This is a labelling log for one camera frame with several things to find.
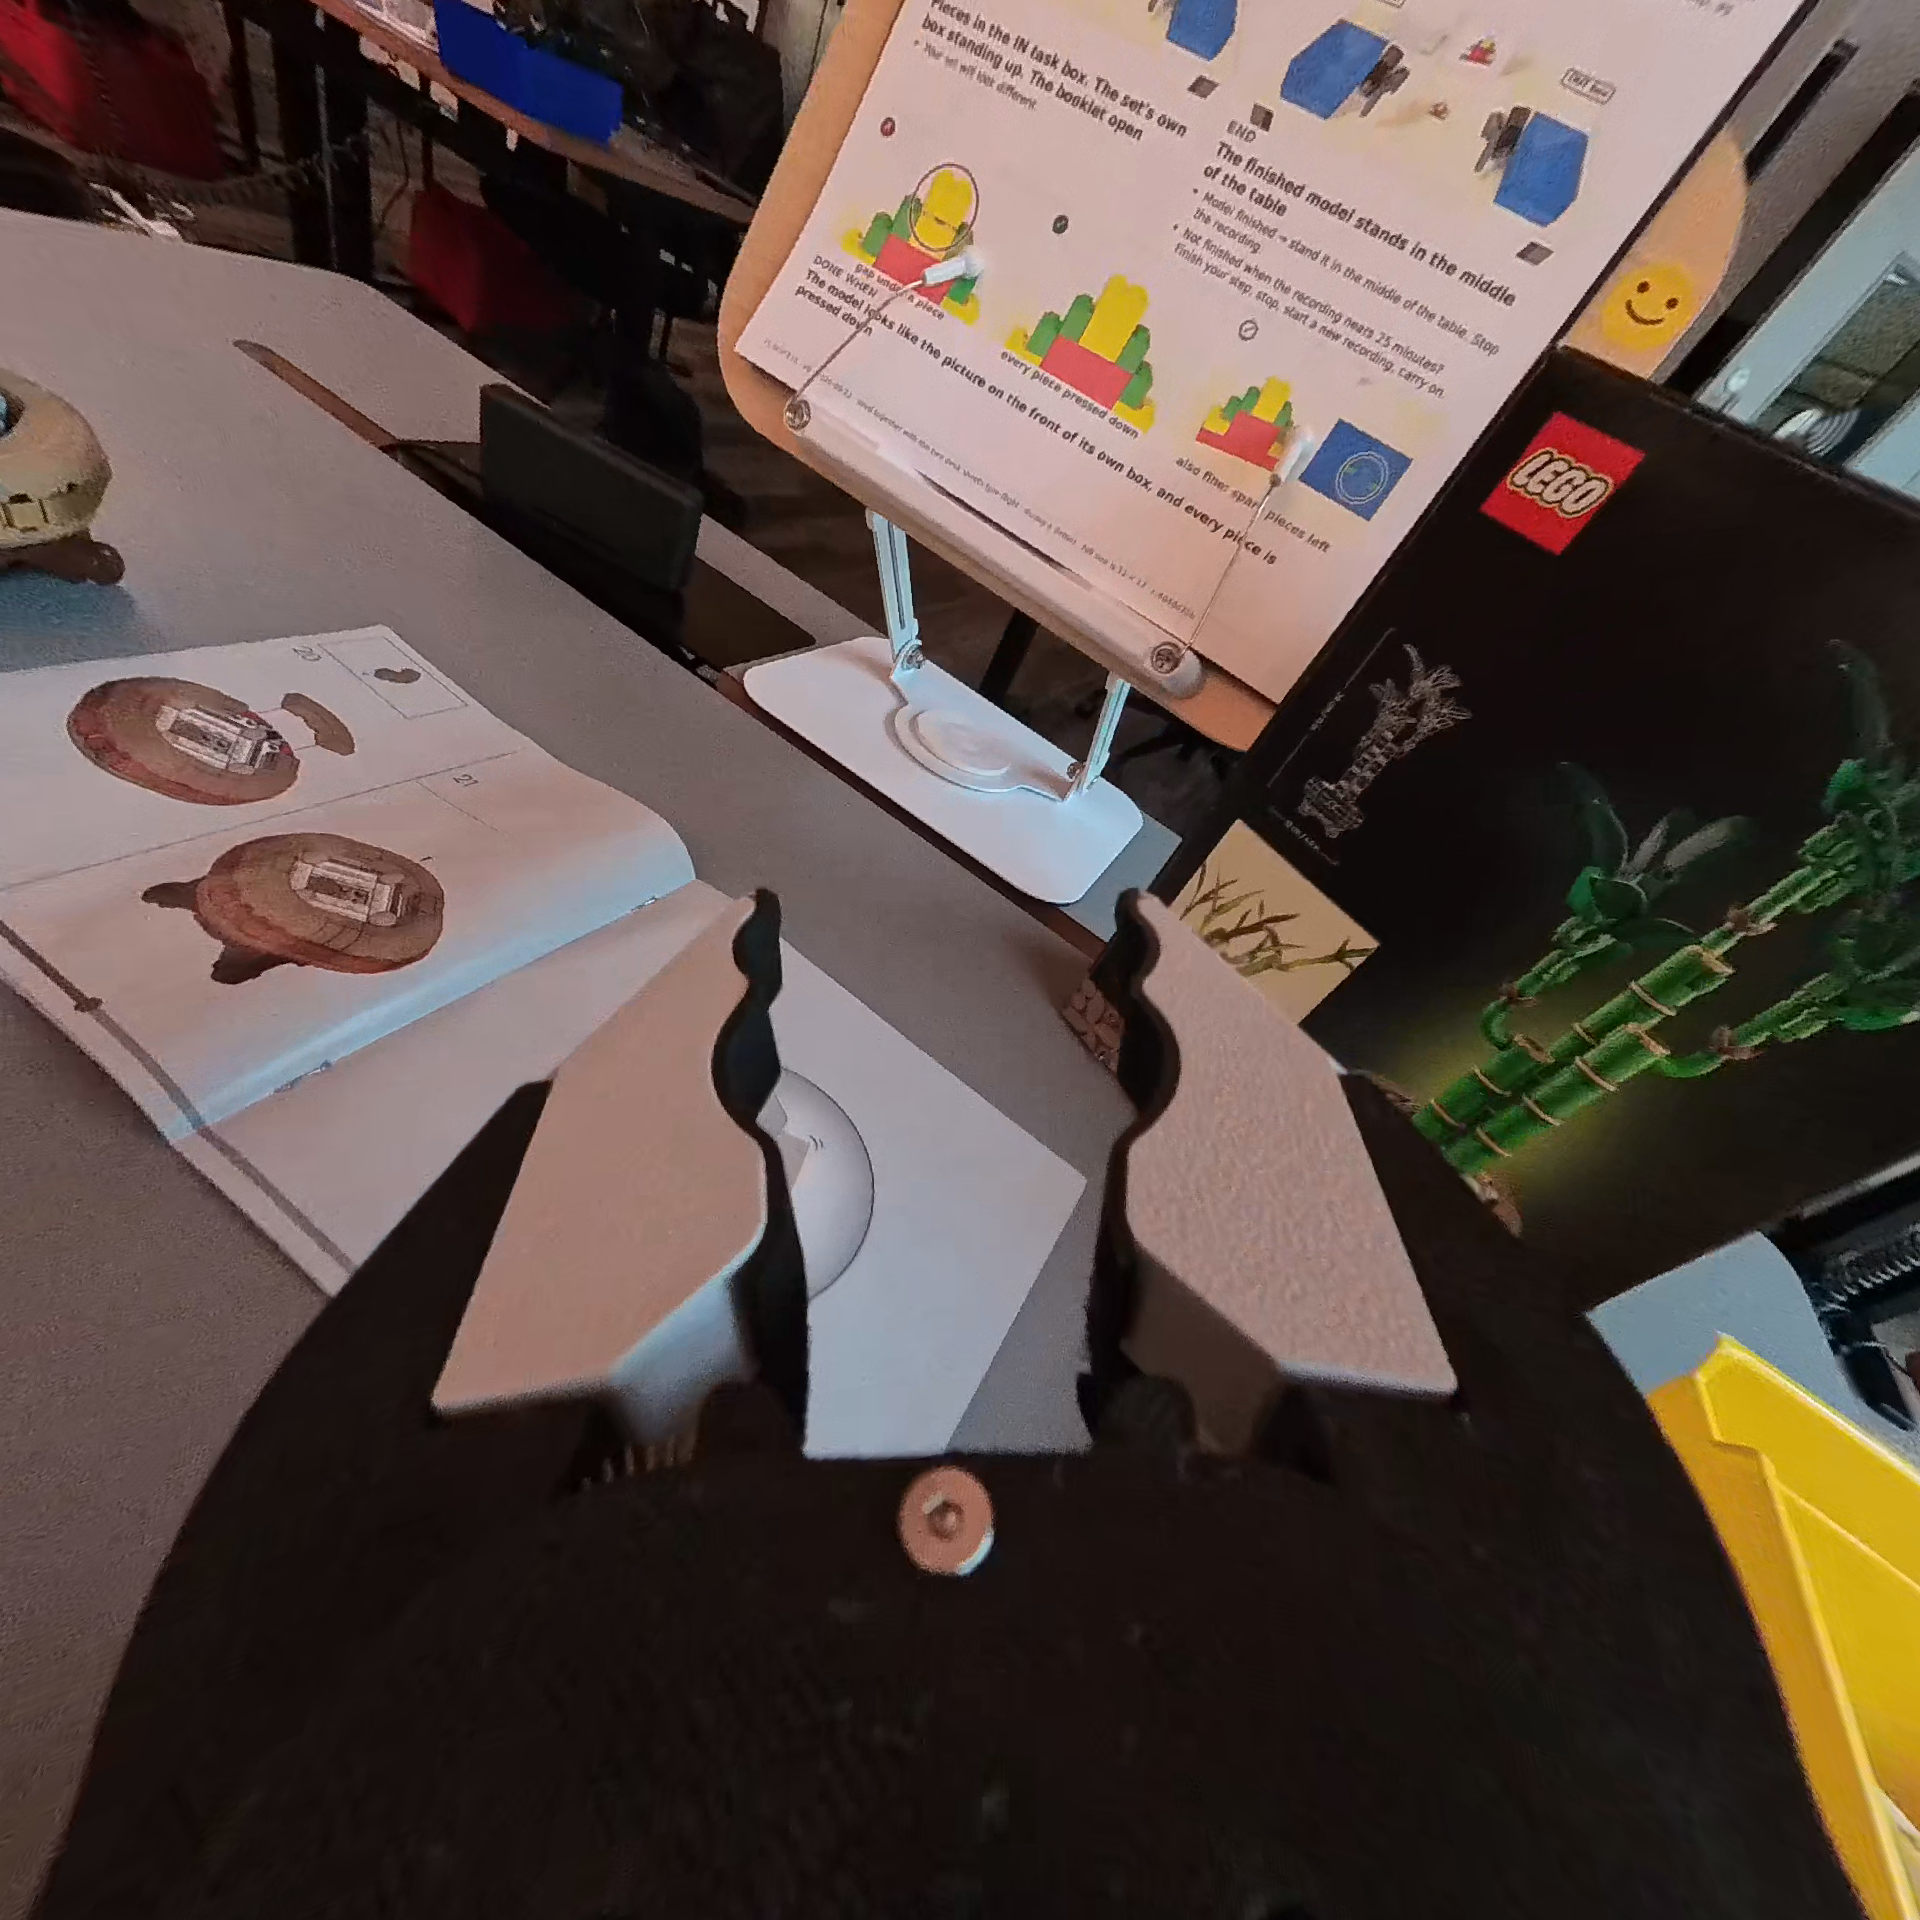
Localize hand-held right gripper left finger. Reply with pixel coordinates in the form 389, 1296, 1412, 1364
431, 886, 811, 1454

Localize grey desk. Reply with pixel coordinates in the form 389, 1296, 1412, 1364
0, 208, 1877, 1824

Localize black under-desk box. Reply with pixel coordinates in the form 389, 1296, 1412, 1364
477, 381, 706, 640

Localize black toy set box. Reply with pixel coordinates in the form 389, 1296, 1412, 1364
1147, 347, 1920, 1322

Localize black coiled cable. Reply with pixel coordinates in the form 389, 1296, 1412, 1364
1799, 1222, 1920, 1420

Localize tan brick model pot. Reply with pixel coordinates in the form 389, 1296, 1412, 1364
0, 368, 127, 588

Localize blue storage bin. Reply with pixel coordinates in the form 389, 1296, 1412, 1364
435, 0, 623, 144

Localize instruction sheet on white stand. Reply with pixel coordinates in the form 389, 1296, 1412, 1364
718, 0, 1759, 905

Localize yellow smiley sticker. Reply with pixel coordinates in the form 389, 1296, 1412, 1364
1601, 264, 1695, 355

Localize wooden background table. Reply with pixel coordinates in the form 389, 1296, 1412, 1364
316, 0, 769, 226

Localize yellow plastic bin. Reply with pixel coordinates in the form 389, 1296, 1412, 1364
1649, 1332, 1920, 1920

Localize red bag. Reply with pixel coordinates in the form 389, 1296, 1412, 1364
405, 187, 579, 337

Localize printed instruction sheet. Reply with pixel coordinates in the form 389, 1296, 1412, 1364
737, 0, 1818, 707

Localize instruction booklet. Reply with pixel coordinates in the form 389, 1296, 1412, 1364
0, 626, 1089, 1457

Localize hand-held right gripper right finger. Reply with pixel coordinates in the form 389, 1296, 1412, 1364
1089, 886, 1461, 1451

